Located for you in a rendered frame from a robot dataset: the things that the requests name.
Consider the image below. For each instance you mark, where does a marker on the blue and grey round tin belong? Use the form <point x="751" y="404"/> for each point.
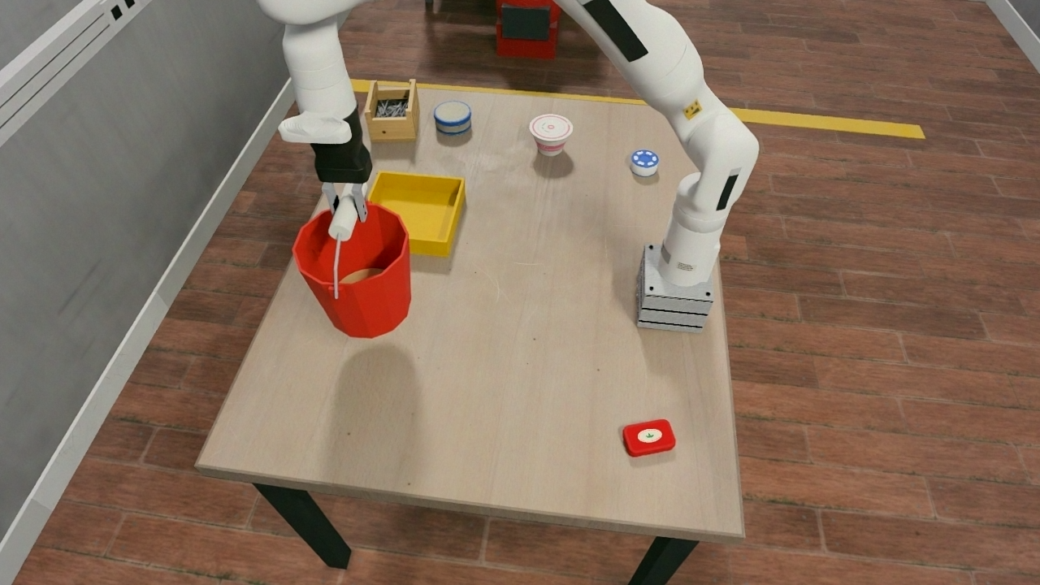
<point x="452" y="118"/>

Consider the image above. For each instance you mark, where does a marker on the small wooden crate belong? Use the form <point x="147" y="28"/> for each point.
<point x="400" y="124"/>

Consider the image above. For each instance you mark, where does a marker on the yellow shallow tray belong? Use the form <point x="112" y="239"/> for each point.
<point x="425" y="204"/>

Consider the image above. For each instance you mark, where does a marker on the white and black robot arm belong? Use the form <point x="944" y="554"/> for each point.
<point x="656" y="58"/>

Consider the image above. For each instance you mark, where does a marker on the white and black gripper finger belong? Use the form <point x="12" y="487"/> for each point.
<point x="332" y="198"/>
<point x="360" y="202"/>

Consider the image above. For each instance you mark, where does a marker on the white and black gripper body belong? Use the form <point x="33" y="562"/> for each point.
<point x="329" y="116"/>

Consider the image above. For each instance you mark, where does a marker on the white yogurt cup with pink band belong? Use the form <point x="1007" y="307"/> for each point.
<point x="550" y="133"/>

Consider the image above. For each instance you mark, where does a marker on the red mint tin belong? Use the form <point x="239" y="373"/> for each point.
<point x="648" y="438"/>

